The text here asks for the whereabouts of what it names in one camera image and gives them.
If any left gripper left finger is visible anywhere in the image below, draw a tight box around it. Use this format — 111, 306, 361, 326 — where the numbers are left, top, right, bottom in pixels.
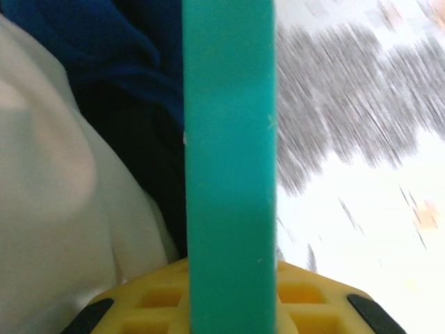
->
60, 257, 191, 334

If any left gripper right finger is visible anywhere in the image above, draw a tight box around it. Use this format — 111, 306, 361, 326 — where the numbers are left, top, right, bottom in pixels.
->
276, 260, 407, 334

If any white t-shirt with red print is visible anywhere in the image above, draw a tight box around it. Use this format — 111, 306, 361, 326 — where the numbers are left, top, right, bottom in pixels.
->
0, 13, 191, 334

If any floral tablecloth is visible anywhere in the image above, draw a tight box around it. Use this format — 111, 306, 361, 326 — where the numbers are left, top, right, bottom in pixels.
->
273, 0, 445, 334

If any black t-shirt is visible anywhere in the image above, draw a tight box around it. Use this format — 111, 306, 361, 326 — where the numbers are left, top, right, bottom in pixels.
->
71, 83, 188, 260

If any teal plastic basket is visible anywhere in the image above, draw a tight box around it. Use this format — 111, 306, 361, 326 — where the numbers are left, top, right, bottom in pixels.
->
181, 0, 279, 334

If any blue t-shirt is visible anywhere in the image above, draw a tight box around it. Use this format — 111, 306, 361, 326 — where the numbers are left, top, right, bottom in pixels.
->
0, 0, 185, 133

